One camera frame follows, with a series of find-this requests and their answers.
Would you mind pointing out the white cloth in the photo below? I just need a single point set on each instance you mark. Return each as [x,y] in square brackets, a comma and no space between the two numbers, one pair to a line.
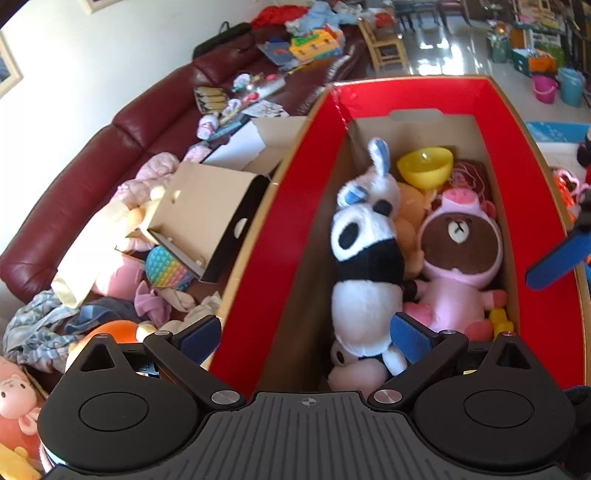
[194,309]

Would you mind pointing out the orange ball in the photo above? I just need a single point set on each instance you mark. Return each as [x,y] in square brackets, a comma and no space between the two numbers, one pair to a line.
[106,332]

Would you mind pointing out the blue plaid cloth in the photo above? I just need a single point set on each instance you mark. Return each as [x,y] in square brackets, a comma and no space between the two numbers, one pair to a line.
[32,323]

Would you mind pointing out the brown bear plush pink suit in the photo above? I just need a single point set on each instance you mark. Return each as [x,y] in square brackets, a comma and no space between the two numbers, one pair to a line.
[457,258]

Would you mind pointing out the light blue clothing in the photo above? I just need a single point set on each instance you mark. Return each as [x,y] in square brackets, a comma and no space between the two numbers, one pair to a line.
[323,11]

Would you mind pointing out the lilac cloth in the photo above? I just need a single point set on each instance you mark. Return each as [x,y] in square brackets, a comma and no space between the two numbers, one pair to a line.
[150,304]

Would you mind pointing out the pink padded jacket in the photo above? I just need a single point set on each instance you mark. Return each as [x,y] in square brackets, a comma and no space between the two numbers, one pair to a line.
[152,170]

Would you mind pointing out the yellow plastic bowl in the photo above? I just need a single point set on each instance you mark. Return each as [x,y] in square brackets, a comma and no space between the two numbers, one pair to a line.
[425,166]

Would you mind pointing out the blue floor mat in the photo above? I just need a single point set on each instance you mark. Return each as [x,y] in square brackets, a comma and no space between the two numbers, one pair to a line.
[554,131]

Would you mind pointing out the yellow snack pack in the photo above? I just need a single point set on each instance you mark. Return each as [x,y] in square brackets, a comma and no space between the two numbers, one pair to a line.
[210,99]

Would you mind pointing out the dark red cloth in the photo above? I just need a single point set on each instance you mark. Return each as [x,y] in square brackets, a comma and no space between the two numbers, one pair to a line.
[471,173]

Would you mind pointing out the wooden chair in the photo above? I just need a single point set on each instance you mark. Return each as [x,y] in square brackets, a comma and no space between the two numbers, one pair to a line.
[388,50]

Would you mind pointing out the open cardboard box black side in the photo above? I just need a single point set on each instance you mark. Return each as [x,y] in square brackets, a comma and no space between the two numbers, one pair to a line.
[198,207]

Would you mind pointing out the pink bucket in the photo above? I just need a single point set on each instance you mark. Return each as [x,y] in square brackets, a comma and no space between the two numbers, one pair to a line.
[545,87]

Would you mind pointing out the cream plush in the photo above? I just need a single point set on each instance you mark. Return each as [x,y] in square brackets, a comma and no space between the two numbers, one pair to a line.
[92,249]

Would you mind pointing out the pink pig plush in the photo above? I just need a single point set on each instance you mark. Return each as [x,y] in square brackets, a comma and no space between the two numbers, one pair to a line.
[14,397]

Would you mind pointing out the orange plush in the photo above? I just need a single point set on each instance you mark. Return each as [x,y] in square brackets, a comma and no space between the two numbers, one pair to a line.
[408,207]

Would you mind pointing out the black and white panda plush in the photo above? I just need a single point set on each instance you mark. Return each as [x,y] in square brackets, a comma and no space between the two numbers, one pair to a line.
[364,258]

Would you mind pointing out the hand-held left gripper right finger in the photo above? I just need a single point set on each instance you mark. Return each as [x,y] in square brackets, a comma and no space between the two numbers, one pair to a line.
[411,341]

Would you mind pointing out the pink plush with black eye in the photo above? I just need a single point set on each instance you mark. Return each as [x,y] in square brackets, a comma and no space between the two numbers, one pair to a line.
[355,374]

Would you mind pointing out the flat open cardboard box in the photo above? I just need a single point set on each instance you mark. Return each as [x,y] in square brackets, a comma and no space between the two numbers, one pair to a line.
[277,138]

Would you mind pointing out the colourful plastic toy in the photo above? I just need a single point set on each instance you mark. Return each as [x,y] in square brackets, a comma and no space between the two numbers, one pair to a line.
[314,44]

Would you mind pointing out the dark red leather sofa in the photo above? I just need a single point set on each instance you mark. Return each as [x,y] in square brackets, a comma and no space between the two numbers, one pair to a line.
[69,175]

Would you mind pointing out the blue perforated plastic bar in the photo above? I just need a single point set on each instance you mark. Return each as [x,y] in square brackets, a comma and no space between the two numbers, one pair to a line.
[558,263]

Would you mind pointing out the dark blue cloth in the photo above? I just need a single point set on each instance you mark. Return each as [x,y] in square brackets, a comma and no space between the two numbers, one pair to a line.
[106,311]

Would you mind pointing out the framed wall picture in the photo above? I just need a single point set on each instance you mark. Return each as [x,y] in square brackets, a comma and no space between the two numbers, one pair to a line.
[9,69]

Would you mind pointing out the black bag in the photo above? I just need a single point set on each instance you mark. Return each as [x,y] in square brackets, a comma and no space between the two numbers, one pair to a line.
[221,39]

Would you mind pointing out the red gift box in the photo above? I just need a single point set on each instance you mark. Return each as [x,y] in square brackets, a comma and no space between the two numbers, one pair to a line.
[286,230]

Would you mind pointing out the teal bucket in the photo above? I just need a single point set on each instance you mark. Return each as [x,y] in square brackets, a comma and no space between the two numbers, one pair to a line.
[572,85]

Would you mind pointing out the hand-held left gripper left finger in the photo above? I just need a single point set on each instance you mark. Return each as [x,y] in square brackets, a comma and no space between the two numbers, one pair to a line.
[201,340]

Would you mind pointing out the blue picture book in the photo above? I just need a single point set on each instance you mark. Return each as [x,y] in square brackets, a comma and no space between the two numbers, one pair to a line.
[274,53]

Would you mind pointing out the orange plastic toy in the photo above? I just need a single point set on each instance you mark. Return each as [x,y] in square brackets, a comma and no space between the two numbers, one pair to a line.
[561,194]

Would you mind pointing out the rainbow bubble pop toy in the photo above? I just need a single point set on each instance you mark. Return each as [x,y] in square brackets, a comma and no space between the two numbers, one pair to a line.
[166,270]

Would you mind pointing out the brown cardboard box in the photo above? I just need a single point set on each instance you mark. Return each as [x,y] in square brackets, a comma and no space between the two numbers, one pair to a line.
[318,277]

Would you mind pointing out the white and blue rabbit plush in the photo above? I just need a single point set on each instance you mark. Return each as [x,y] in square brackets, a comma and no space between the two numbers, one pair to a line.
[383,189]

